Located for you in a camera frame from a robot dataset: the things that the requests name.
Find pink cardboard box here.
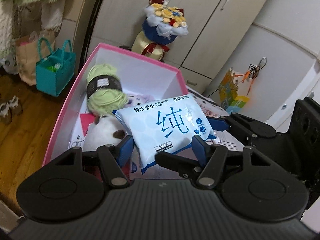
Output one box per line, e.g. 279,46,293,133
42,42,190,181

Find brown paper bag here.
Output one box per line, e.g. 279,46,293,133
15,31,55,86

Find colourful paper gift bag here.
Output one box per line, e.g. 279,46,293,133
219,68,251,114

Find purple plush toy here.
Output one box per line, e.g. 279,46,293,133
124,94,155,108

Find white wardrobe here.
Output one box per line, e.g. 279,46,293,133
88,0,266,92

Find blue wet wipes pack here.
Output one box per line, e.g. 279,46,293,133
113,94,216,173

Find gold flower bouquet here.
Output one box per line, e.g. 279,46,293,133
131,0,189,61

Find red paper envelope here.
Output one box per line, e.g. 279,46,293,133
80,113,95,136

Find pink knitted item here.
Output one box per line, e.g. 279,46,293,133
199,102,228,118

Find cream knitted cardigan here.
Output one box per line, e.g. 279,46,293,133
1,0,66,57

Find teal tote bag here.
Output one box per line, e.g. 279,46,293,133
36,37,76,97

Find white fluffy plush keychain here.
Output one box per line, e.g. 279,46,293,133
82,115,126,152

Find green yarn ball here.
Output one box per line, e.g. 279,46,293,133
87,64,127,115

